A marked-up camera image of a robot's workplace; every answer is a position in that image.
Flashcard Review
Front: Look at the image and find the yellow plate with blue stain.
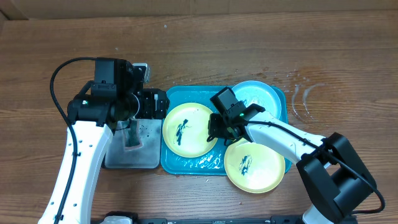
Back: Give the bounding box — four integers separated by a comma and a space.
162, 103, 217, 158

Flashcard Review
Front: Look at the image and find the pink and green sponge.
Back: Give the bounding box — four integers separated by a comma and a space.
123, 119, 142, 151

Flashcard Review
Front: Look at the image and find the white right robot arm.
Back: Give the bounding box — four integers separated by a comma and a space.
208, 111, 386, 223

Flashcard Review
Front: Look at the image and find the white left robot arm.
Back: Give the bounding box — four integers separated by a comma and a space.
39, 57, 170, 223

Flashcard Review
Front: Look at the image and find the black tray with soapy water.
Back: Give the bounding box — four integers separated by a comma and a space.
102, 88, 170, 170

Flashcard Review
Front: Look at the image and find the light blue plate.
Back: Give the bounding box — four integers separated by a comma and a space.
232, 80, 282, 118

